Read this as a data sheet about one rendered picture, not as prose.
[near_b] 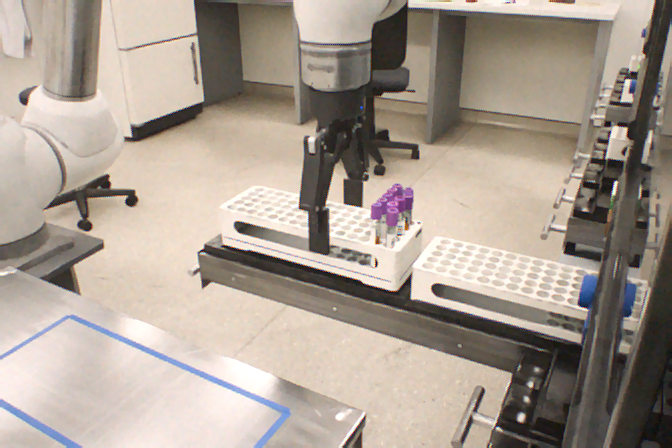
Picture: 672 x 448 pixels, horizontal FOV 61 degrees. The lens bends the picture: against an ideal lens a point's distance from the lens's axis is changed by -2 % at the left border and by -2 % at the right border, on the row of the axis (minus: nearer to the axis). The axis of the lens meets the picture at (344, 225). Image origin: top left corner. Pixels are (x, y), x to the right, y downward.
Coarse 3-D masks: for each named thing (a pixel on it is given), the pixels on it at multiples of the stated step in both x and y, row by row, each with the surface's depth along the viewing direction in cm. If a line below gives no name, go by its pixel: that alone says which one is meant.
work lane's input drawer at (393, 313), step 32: (224, 256) 90; (256, 256) 91; (256, 288) 88; (288, 288) 85; (320, 288) 82; (352, 288) 81; (352, 320) 82; (384, 320) 79; (416, 320) 77; (448, 320) 75; (480, 320) 73; (448, 352) 76; (480, 352) 74; (512, 352) 72; (544, 352) 70; (576, 352) 69
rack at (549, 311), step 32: (448, 256) 79; (480, 256) 79; (512, 256) 79; (416, 288) 77; (448, 288) 81; (480, 288) 72; (512, 288) 72; (544, 288) 72; (576, 288) 72; (512, 320) 72; (544, 320) 75; (576, 320) 72
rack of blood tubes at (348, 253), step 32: (256, 192) 93; (288, 192) 93; (224, 224) 88; (256, 224) 85; (288, 224) 83; (352, 224) 84; (416, 224) 83; (288, 256) 85; (320, 256) 82; (352, 256) 82; (384, 256) 77; (416, 256) 83; (384, 288) 79
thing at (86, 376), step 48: (0, 288) 79; (48, 288) 79; (0, 336) 70; (48, 336) 70; (96, 336) 70; (144, 336) 70; (0, 384) 62; (48, 384) 62; (96, 384) 62; (144, 384) 62; (192, 384) 62; (240, 384) 62; (288, 384) 62; (0, 432) 56; (48, 432) 56; (96, 432) 56; (144, 432) 56; (192, 432) 56; (240, 432) 56; (288, 432) 56; (336, 432) 56
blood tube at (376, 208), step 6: (372, 204) 76; (378, 204) 76; (372, 210) 76; (378, 210) 76; (372, 216) 76; (378, 216) 76; (372, 222) 77; (378, 222) 77; (372, 228) 77; (378, 228) 77; (372, 234) 77; (378, 234) 77; (372, 240) 78; (378, 240) 78; (372, 258) 79; (372, 264) 79
